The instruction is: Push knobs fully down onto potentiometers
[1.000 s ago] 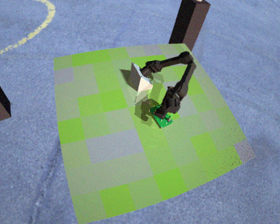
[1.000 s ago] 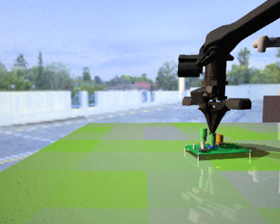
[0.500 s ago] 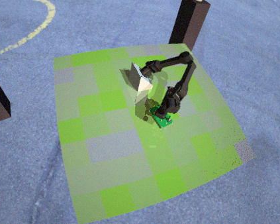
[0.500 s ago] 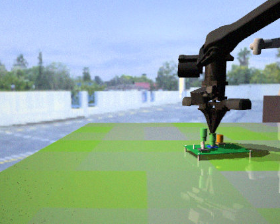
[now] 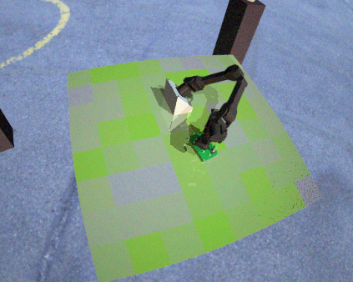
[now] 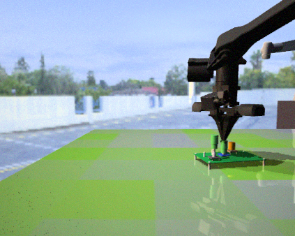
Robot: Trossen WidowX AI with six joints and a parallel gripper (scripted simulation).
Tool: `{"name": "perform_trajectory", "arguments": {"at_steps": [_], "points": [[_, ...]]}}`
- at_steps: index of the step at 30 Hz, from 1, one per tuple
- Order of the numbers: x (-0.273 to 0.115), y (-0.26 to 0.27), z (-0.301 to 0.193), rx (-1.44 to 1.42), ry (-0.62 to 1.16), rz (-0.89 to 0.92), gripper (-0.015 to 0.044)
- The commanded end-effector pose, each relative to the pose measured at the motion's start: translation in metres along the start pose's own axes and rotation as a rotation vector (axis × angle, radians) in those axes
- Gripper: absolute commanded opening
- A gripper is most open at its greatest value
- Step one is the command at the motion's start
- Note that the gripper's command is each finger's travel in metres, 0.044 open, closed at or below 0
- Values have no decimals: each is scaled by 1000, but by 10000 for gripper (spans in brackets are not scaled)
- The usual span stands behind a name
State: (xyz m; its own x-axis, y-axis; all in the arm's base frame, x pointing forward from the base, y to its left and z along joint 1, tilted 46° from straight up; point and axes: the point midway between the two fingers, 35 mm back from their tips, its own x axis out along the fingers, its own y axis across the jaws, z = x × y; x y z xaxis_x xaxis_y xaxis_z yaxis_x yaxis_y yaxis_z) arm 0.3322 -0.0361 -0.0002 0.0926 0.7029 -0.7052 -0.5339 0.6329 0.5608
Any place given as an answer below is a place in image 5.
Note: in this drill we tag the green circuit board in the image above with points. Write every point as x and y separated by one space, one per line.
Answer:
207 154

